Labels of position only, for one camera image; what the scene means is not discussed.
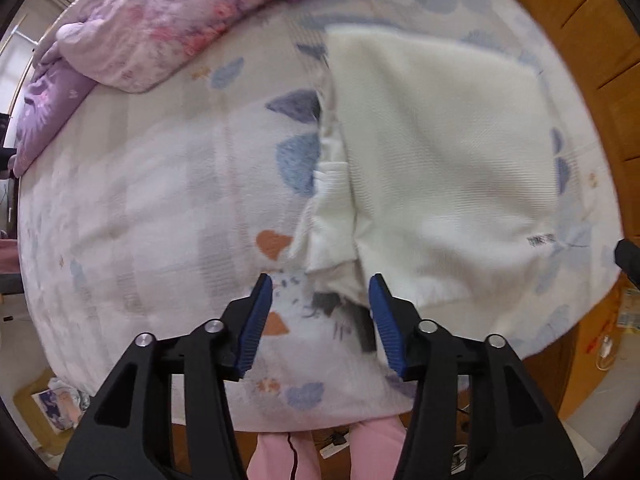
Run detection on printed bed sheet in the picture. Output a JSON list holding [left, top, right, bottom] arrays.
[[17, 0, 626, 433]]

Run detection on person's pink pants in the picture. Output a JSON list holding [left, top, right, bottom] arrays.
[[247, 412, 408, 480]]

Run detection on white power strip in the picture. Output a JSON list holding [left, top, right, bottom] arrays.
[[319, 432, 352, 459]]

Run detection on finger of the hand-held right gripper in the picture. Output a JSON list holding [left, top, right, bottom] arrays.
[[614, 239, 640, 291]]

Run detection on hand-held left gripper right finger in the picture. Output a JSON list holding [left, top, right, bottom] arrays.
[[367, 273, 583, 480]]

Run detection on pink striped cloth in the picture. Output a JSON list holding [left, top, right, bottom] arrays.
[[0, 238, 23, 277]]

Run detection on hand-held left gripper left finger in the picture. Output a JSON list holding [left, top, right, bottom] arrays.
[[59, 273, 274, 480]]

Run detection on purple floral quilt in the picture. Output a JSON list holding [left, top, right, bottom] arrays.
[[14, 0, 386, 178]]

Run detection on black cable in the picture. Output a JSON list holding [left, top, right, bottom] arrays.
[[286, 432, 302, 480]]

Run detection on printed bag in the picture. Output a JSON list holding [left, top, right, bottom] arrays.
[[32, 377, 93, 432]]

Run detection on white knit sweater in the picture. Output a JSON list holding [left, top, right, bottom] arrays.
[[290, 27, 566, 311]]

